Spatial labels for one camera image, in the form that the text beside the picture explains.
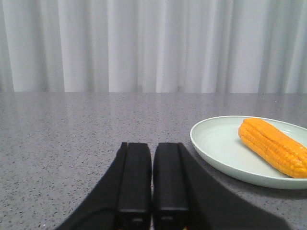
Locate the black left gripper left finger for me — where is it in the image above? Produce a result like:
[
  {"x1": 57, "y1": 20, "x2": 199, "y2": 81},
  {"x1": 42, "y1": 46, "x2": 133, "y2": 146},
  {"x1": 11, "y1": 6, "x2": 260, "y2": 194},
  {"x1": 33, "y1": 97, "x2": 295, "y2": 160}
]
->
[{"x1": 58, "y1": 142, "x2": 151, "y2": 230}]

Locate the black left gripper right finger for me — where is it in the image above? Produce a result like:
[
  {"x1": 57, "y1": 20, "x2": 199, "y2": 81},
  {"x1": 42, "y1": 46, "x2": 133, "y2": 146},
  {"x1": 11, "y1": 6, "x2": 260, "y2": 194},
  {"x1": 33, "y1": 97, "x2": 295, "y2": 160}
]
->
[{"x1": 122, "y1": 143, "x2": 152, "y2": 230}]

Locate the orange corn cob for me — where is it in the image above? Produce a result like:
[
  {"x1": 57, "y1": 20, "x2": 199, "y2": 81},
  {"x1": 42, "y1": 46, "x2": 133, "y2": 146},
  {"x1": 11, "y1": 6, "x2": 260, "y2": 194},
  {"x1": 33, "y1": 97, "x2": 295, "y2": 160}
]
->
[{"x1": 238, "y1": 117, "x2": 307, "y2": 179}]

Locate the pale green plate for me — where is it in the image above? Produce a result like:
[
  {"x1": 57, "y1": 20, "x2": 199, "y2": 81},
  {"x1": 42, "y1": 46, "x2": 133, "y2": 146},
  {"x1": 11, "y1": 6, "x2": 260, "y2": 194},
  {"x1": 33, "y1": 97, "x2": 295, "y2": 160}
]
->
[{"x1": 190, "y1": 115, "x2": 307, "y2": 190}]

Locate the white pleated curtain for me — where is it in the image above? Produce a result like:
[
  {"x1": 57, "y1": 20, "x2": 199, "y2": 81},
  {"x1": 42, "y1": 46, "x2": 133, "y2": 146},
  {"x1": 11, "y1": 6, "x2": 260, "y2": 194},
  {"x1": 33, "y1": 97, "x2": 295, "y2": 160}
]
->
[{"x1": 0, "y1": 0, "x2": 307, "y2": 93}]

